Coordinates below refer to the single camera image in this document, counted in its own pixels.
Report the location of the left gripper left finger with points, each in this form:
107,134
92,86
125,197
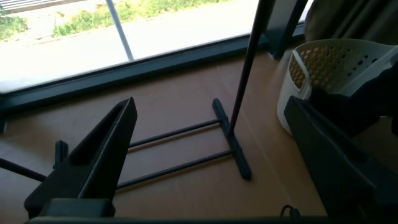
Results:
62,193

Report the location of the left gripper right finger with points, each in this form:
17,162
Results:
348,183

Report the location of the white laundry basket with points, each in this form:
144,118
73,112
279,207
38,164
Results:
329,62

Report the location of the black clothes rack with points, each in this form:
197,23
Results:
248,62

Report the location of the window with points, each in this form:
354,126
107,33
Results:
155,67

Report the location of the brown curtain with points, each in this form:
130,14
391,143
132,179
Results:
357,18

